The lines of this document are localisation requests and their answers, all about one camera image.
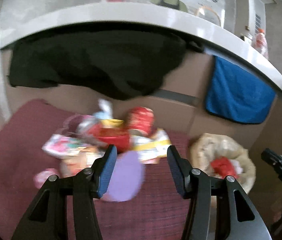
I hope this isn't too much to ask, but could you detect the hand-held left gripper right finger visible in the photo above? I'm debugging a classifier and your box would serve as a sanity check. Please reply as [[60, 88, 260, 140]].
[[167, 145, 273, 240]]

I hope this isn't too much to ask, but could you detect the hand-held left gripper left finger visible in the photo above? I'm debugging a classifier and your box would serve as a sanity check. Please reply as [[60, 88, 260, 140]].
[[11, 144, 118, 240]]

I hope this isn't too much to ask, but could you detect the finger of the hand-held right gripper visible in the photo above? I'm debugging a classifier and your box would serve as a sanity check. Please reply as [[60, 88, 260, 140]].
[[261, 148, 282, 172]]

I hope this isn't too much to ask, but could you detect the purple round disc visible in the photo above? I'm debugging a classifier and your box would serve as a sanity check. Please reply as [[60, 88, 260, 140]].
[[102, 151, 146, 203]]

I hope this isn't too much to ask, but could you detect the yellow snack wrapper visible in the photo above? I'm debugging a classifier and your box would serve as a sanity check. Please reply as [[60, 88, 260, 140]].
[[131, 128, 172, 165]]

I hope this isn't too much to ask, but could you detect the red packet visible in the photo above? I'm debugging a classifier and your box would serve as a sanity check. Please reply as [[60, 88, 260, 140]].
[[90, 123, 132, 153]]

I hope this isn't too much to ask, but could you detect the beige plastic bag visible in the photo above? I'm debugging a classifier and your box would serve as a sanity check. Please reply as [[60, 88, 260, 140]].
[[188, 133, 256, 196]]

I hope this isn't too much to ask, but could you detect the red patterned paper cup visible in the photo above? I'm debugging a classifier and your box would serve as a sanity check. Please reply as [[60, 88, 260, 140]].
[[126, 107, 155, 136]]

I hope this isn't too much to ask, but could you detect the red crumpled wrapper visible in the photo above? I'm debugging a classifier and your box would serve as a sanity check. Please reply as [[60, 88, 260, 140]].
[[210, 156, 237, 180]]

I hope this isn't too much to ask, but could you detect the red plaid blanket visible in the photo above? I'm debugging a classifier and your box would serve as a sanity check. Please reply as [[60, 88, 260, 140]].
[[0, 98, 197, 240]]

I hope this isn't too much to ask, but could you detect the colourful printed snack packet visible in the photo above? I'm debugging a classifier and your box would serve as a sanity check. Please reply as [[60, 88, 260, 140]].
[[42, 133, 100, 161]]

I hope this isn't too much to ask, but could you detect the brown backrest panel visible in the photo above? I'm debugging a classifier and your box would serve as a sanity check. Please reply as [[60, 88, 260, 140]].
[[2, 52, 282, 157]]

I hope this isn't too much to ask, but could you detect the pink foil wrapper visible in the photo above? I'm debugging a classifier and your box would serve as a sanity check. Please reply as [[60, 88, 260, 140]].
[[56, 114, 97, 136]]

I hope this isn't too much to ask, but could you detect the small pink wrapper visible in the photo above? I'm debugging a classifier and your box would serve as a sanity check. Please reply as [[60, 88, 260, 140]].
[[33, 169, 59, 190]]

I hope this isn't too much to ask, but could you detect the blue towel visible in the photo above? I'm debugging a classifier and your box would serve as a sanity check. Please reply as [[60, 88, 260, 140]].
[[204, 54, 277, 125]]

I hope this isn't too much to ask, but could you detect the black cloth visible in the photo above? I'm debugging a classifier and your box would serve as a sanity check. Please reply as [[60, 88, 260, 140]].
[[8, 26, 189, 101]]

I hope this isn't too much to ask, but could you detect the orange capped bottle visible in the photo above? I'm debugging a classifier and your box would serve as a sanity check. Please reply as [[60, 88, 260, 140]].
[[252, 28, 268, 56]]

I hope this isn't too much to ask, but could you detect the white curved ledge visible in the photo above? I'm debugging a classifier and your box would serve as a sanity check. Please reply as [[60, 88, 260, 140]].
[[0, 2, 282, 92]]

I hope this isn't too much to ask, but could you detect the dark grey strap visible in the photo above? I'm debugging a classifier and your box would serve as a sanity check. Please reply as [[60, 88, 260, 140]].
[[153, 88, 202, 107]]

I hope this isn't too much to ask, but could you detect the white wall appliance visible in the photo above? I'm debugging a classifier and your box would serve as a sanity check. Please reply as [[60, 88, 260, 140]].
[[245, 0, 267, 38]]

